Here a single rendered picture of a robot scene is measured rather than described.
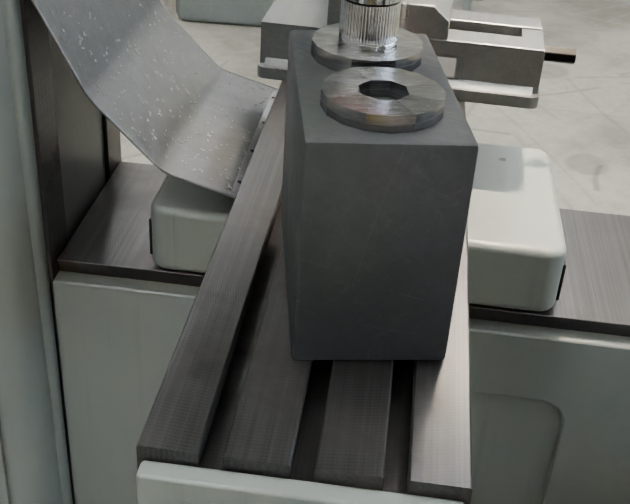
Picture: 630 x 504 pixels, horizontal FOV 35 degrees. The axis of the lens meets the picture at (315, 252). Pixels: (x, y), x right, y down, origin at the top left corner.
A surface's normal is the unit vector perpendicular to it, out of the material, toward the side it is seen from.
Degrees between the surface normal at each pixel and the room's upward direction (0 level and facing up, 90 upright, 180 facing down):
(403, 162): 90
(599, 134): 0
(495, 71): 90
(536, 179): 0
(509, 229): 0
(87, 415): 90
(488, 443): 90
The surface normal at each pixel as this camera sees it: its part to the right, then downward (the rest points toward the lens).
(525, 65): -0.16, 0.52
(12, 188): 0.66, 0.41
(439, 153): 0.07, 0.54
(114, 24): 0.91, -0.28
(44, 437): 0.84, 0.32
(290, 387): 0.06, -0.85
